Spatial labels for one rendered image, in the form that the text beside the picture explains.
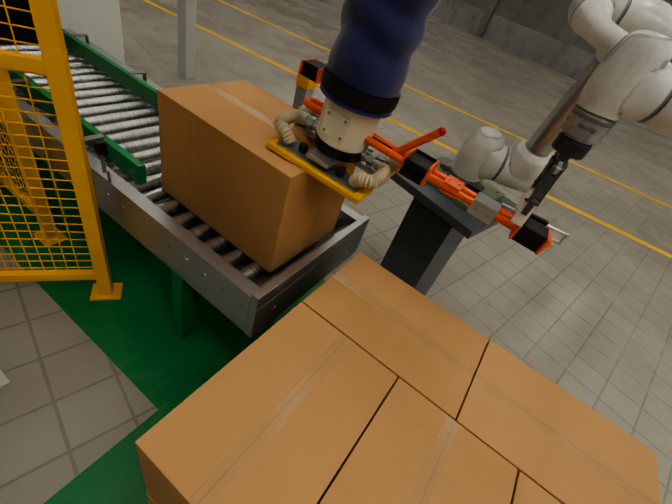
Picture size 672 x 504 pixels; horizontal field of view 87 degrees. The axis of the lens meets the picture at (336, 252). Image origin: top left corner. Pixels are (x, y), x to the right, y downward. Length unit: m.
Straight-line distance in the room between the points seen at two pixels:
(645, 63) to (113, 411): 1.80
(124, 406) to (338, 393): 0.88
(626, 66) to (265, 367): 1.07
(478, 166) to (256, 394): 1.28
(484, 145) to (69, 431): 1.90
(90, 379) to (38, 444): 0.24
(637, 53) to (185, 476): 1.24
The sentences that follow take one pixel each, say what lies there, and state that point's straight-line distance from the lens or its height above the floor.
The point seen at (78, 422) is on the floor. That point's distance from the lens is 1.66.
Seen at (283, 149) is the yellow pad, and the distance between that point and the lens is 1.12.
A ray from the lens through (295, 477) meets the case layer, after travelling 0.98.
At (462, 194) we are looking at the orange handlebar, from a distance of 1.04.
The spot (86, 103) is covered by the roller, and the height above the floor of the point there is 0.54.
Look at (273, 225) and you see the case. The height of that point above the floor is 0.75.
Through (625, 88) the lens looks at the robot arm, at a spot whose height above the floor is 1.41.
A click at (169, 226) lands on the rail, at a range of 1.37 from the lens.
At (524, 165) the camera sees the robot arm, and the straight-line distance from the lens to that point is 1.71.
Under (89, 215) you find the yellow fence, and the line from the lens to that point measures 1.63.
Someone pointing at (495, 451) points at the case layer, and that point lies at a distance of 1.25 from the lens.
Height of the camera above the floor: 1.48
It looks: 40 degrees down
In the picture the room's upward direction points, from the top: 20 degrees clockwise
